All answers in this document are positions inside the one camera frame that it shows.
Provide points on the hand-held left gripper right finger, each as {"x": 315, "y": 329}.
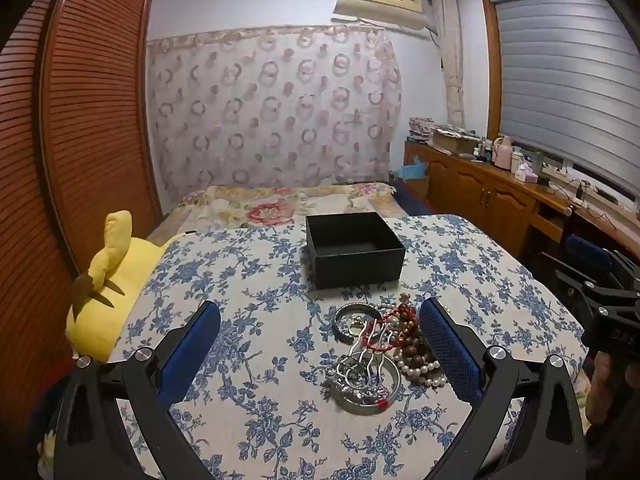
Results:
{"x": 447, "y": 350}

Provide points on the stack of folded cloths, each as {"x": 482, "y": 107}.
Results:
{"x": 420, "y": 130}

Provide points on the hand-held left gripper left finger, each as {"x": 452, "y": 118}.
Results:
{"x": 192, "y": 345}

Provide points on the grey window blind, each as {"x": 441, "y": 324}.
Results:
{"x": 565, "y": 75}

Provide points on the silver cuff bangle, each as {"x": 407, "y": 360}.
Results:
{"x": 350, "y": 402}

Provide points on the white air conditioner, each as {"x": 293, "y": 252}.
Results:
{"x": 377, "y": 2}

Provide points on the white lace curtain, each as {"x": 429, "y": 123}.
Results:
{"x": 452, "y": 60}

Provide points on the silver hair comb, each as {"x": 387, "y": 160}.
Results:
{"x": 360, "y": 360}

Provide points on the brown louvered wardrobe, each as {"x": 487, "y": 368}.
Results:
{"x": 85, "y": 135}

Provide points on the pink tissue box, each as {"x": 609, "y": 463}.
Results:
{"x": 526, "y": 174}

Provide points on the cardboard box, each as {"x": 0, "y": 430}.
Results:
{"x": 452, "y": 141}

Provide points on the dark green bangle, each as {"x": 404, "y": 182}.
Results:
{"x": 341, "y": 316}

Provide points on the blue paper bag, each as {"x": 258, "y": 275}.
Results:
{"x": 414, "y": 175}

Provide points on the blue floral tablecloth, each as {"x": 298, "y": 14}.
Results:
{"x": 260, "y": 360}

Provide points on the black square box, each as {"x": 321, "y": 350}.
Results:
{"x": 360, "y": 267}

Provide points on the pink thermos jug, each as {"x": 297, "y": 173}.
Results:
{"x": 503, "y": 152}

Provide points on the yellow plush toy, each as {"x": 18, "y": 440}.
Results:
{"x": 117, "y": 300}

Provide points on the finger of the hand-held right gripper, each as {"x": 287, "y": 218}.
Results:
{"x": 570, "y": 277}
{"x": 590, "y": 255}

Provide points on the floral bedspread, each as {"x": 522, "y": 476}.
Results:
{"x": 270, "y": 207}

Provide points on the wooden cabinet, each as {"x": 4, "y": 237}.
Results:
{"x": 485, "y": 195}

